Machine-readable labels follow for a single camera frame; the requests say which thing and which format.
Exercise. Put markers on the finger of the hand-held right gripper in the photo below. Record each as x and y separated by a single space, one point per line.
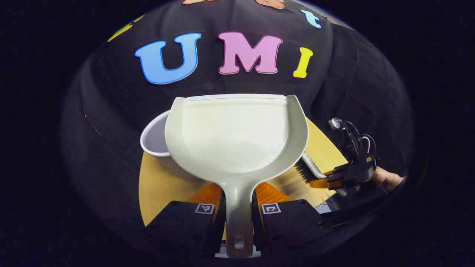
336 172
319 183

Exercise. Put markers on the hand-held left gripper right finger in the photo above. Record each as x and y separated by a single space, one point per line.
293 224

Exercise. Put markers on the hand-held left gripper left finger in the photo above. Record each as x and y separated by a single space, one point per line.
185 226

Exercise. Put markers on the small white broom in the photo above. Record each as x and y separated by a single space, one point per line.
310 163

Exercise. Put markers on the white dustpan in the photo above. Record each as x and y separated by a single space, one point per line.
237 141

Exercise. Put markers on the white garbage bin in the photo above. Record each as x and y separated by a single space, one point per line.
156 137

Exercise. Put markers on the wooden desktop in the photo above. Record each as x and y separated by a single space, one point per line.
159 185

